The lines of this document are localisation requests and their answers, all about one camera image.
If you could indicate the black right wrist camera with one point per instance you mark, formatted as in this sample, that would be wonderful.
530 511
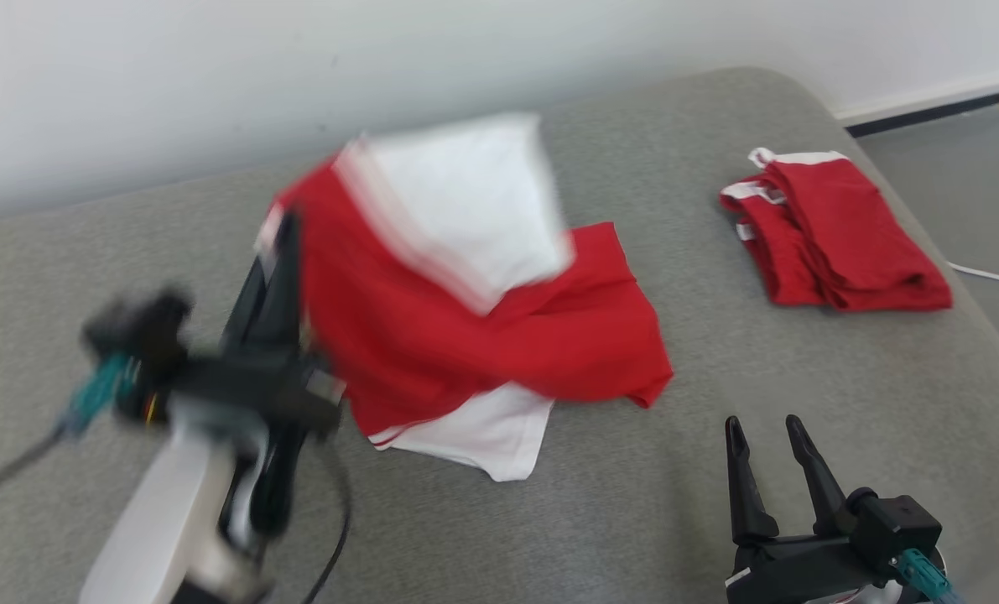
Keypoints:
897 524

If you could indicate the black white baseboard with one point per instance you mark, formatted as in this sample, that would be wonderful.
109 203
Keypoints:
927 113

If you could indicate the red white jersey shirt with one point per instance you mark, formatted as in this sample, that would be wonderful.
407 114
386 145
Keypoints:
465 335

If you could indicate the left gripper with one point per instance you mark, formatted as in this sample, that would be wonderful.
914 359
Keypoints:
256 386

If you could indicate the grey fabric sofa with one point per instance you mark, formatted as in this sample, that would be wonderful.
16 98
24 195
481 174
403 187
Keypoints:
633 503

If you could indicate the red shorts with white stripe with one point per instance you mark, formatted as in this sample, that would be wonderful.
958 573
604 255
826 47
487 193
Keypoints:
843 235

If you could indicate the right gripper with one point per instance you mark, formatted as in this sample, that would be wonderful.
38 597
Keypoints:
801 570

